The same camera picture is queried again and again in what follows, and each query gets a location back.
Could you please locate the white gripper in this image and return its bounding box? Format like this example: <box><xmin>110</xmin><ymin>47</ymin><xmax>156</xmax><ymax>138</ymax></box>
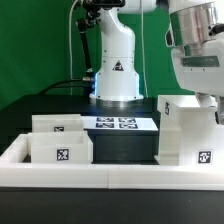
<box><xmin>171</xmin><ymin>43</ymin><xmax>224</xmax><ymax>125</ymax></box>

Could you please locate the white drawer case box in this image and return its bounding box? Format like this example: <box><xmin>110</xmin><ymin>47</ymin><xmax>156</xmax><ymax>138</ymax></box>
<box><xmin>155</xmin><ymin>95</ymin><xmax>224</xmax><ymax>167</ymax></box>

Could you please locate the white front drawer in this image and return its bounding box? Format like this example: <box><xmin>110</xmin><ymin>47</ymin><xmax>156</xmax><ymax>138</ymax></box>
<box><xmin>30</xmin><ymin>131</ymin><xmax>93</xmax><ymax>164</ymax></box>

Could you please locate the white drawer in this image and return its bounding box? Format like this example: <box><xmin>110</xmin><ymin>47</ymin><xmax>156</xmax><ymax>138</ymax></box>
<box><xmin>30</xmin><ymin>131</ymin><xmax>93</xmax><ymax>164</ymax></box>
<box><xmin>32</xmin><ymin>114</ymin><xmax>84</xmax><ymax>133</ymax></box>

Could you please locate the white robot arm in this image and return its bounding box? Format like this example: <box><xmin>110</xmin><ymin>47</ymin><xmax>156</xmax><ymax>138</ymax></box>
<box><xmin>78</xmin><ymin>0</ymin><xmax>224</xmax><ymax>125</ymax></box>

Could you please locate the white marker sheet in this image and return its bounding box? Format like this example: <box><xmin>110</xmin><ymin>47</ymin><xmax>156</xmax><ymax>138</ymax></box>
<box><xmin>82</xmin><ymin>116</ymin><xmax>158</xmax><ymax>131</ymax></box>

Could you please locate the white U-shaped fence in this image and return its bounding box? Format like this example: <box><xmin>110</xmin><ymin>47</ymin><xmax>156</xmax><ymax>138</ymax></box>
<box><xmin>0</xmin><ymin>134</ymin><xmax>224</xmax><ymax>191</ymax></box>

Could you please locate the white thin cable right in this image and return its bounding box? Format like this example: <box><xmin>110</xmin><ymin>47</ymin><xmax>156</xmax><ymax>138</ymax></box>
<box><xmin>139</xmin><ymin>0</ymin><xmax>150</xmax><ymax>98</ymax></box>

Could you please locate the white thin cable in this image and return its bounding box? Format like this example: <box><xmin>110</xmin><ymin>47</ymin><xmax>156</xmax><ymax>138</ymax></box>
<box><xmin>139</xmin><ymin>0</ymin><xmax>150</xmax><ymax>98</ymax></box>
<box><xmin>68</xmin><ymin>0</ymin><xmax>83</xmax><ymax>96</ymax></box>

